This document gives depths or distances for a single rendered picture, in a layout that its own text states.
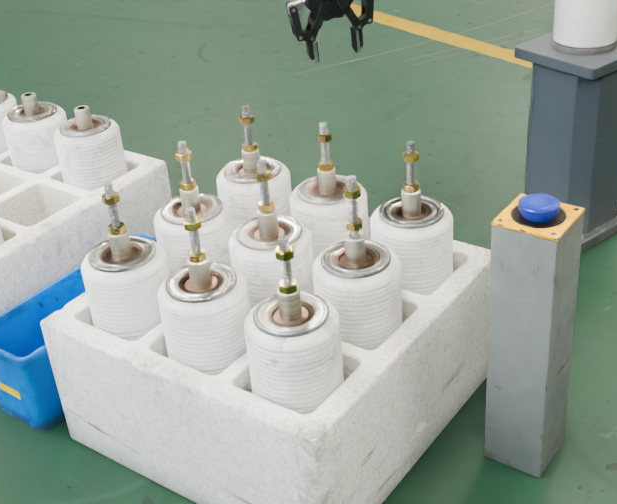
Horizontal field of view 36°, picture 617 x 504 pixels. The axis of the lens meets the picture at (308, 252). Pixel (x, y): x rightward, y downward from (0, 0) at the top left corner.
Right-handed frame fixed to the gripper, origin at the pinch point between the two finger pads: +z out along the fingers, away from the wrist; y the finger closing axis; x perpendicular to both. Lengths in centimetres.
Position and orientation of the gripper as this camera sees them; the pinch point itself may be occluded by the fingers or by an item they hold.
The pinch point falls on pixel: (335, 48)
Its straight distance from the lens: 153.4
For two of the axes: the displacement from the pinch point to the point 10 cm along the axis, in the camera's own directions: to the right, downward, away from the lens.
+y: -9.5, 2.8, -1.6
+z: 1.2, 7.7, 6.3
